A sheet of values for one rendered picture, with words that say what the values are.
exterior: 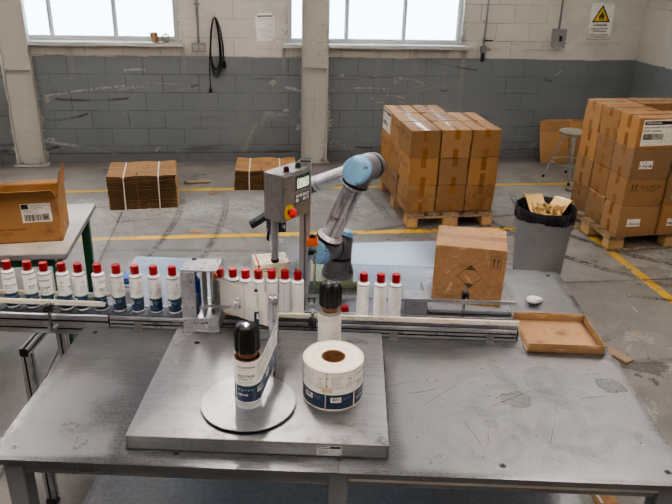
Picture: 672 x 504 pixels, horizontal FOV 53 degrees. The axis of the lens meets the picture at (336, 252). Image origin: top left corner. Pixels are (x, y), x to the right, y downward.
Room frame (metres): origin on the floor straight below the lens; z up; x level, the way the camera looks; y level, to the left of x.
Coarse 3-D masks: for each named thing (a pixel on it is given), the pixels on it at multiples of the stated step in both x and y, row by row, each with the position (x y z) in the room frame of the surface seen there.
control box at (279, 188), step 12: (276, 168) 2.51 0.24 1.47; (264, 180) 2.46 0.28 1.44; (276, 180) 2.43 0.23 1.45; (288, 180) 2.43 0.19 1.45; (264, 192) 2.46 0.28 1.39; (276, 192) 2.43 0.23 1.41; (288, 192) 2.43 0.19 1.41; (264, 204) 2.46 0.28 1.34; (276, 204) 2.43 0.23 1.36; (288, 204) 2.43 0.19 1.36; (300, 204) 2.49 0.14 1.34; (264, 216) 2.47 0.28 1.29; (276, 216) 2.43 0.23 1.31; (288, 216) 2.43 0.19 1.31
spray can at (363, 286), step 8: (360, 272) 2.42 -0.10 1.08; (360, 280) 2.41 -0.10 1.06; (360, 288) 2.40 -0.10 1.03; (368, 288) 2.40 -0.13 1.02; (360, 296) 2.40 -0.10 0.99; (368, 296) 2.40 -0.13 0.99; (360, 304) 2.40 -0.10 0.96; (368, 304) 2.41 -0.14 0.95; (360, 312) 2.39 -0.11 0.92; (368, 312) 2.41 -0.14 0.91
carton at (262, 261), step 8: (256, 256) 2.95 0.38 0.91; (264, 256) 2.95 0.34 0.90; (280, 256) 2.96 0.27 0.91; (256, 264) 2.86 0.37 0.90; (264, 264) 2.87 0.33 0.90; (272, 264) 2.88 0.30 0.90; (280, 264) 2.89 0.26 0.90; (288, 264) 2.90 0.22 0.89; (264, 272) 2.87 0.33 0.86; (280, 272) 2.89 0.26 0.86
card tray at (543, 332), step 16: (528, 320) 2.52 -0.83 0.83; (544, 320) 2.53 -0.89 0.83; (560, 320) 2.53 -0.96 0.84; (576, 320) 2.53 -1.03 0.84; (528, 336) 2.39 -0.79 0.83; (544, 336) 2.39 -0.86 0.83; (560, 336) 2.40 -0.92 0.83; (576, 336) 2.40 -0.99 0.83; (592, 336) 2.40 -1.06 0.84; (544, 352) 2.27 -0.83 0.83; (560, 352) 2.27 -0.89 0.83; (576, 352) 2.27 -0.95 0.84; (592, 352) 2.27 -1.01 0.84
